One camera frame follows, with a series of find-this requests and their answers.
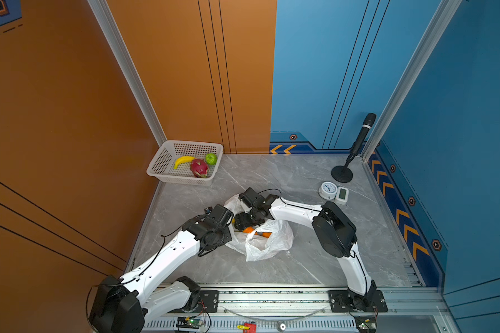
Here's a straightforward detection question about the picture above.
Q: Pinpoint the white plastic bag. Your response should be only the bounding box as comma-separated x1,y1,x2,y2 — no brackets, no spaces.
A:
222,192,295,263

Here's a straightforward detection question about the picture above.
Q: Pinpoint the red dragon fruit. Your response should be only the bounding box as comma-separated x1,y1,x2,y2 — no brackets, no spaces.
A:
190,158,209,178

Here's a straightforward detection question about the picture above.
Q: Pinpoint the green apple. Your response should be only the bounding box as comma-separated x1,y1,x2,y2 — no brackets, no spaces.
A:
204,153,218,166

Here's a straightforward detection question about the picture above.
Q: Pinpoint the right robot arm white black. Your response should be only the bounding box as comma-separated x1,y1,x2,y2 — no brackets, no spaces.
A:
235,187,379,312

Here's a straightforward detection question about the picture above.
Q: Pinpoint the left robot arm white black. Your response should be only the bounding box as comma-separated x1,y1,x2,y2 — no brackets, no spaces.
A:
86,205,233,332

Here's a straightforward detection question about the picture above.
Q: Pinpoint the orange fruit in bag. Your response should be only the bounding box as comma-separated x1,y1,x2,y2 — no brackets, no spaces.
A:
243,227,272,238

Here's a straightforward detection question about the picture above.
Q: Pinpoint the round white clock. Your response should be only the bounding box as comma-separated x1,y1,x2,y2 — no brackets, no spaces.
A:
318,181,338,201

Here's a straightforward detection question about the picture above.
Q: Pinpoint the yellow banana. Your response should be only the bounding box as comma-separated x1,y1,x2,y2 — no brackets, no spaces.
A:
174,156,195,169

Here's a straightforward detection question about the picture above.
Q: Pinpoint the white plastic basket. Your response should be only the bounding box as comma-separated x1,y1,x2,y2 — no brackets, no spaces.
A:
147,140,224,187

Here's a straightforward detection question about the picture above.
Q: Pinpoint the small white digital timer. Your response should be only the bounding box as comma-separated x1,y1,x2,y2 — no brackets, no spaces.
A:
335,187,349,205

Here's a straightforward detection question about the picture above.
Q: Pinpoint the black microphone on stand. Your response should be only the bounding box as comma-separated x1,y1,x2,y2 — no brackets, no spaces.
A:
331,113,376,183

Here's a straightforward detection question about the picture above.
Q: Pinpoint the green circuit board left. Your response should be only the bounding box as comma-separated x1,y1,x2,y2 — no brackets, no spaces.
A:
174,316,206,332

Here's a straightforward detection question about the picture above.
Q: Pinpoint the red yellow button box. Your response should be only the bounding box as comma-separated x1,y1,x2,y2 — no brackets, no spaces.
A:
237,323,257,333

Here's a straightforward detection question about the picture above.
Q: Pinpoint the circuit board right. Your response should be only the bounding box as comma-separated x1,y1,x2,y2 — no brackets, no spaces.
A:
355,319,377,333

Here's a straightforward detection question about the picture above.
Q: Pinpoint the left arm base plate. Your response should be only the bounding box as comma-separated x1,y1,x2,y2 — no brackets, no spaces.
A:
170,290,219,313

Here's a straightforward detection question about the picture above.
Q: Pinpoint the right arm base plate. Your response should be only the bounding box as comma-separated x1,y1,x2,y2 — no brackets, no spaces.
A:
328,290,388,313

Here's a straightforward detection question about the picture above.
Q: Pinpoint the aluminium front rail frame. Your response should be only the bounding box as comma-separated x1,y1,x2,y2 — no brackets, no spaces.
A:
141,284,458,332

